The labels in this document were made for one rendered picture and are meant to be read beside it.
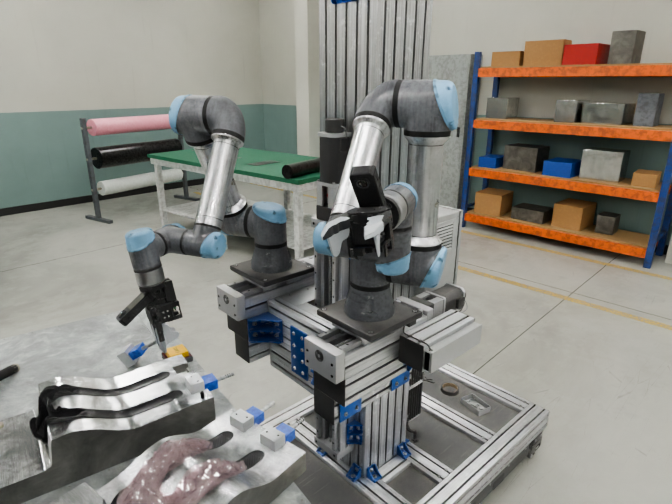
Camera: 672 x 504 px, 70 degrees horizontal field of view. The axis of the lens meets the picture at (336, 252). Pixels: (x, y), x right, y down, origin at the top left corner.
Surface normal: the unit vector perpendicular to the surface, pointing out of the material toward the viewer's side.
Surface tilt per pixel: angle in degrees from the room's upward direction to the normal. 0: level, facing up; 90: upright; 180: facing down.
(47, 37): 90
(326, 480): 0
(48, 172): 90
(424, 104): 85
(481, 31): 90
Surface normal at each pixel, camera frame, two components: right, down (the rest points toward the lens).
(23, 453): 0.00, -0.94
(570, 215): -0.73, 0.22
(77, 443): 0.58, 0.27
